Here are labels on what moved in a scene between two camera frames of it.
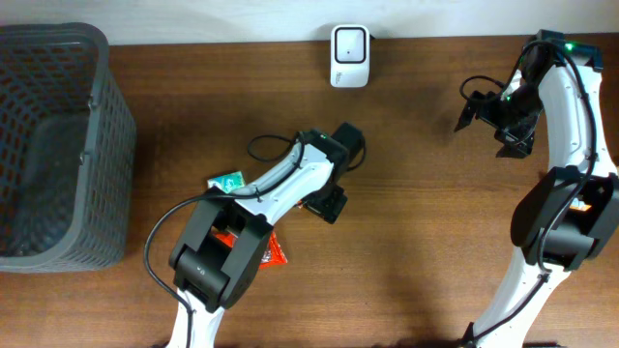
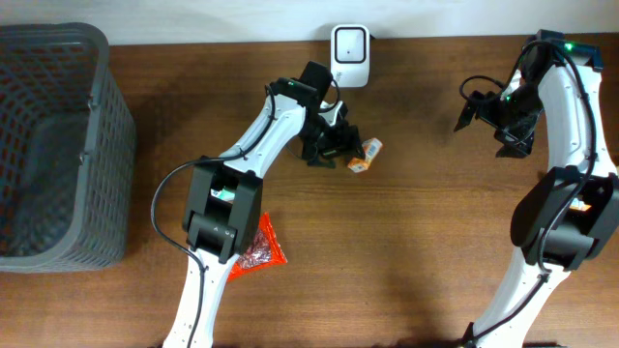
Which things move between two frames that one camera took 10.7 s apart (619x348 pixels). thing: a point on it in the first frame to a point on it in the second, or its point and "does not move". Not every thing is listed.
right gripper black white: x=521 y=141 does not move
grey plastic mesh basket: x=68 y=151 does not move
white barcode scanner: x=350 y=56 does not move
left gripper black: x=324 y=208 to x=334 y=146
